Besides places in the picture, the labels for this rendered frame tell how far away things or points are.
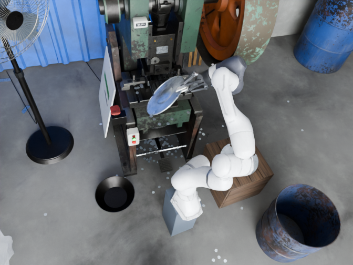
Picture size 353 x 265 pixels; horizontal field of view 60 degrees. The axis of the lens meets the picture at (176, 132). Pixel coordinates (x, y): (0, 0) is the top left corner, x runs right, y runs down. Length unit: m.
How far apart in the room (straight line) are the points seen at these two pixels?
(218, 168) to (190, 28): 0.83
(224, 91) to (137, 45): 0.63
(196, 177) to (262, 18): 0.84
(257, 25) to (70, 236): 1.85
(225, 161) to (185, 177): 0.32
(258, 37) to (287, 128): 1.63
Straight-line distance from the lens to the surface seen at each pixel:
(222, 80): 1.40
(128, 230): 2.38
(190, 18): 1.77
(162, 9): 1.75
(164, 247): 2.35
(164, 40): 1.86
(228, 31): 1.87
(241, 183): 2.25
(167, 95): 1.76
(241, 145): 1.37
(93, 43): 3.32
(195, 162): 1.68
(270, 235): 2.26
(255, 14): 1.58
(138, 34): 1.74
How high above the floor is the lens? 2.27
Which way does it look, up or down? 54 degrees down
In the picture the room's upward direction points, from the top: 9 degrees clockwise
